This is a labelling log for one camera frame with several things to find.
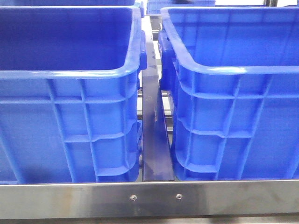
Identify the steel divider bar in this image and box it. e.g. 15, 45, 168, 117
142, 31, 175, 182

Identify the left blue plastic bin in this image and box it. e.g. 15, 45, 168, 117
0, 6, 146, 185

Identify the blue plastic bin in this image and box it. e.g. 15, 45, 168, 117
0, 6, 146, 185
161, 7, 299, 181

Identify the right blue plastic bin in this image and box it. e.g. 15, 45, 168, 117
161, 7, 299, 181

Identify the rear right blue bin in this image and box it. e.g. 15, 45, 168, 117
145, 0, 215, 15

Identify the rear left blue bin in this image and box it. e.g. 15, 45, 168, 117
0, 0, 144, 8

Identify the stainless steel front rail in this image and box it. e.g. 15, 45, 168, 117
0, 180, 299, 219

